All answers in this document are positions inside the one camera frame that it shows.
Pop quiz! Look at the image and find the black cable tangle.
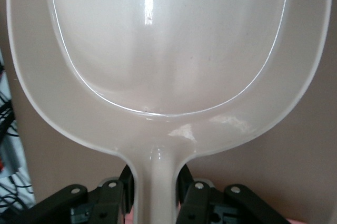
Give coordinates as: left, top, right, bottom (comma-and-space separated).
0, 57, 35, 209

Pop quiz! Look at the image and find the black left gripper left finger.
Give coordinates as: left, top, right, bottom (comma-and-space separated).
26, 164, 135, 224

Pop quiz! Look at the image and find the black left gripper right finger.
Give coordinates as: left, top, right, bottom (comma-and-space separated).
176, 164, 288, 224

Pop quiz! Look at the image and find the beige plastic dustpan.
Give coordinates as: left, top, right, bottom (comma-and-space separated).
5, 0, 333, 224

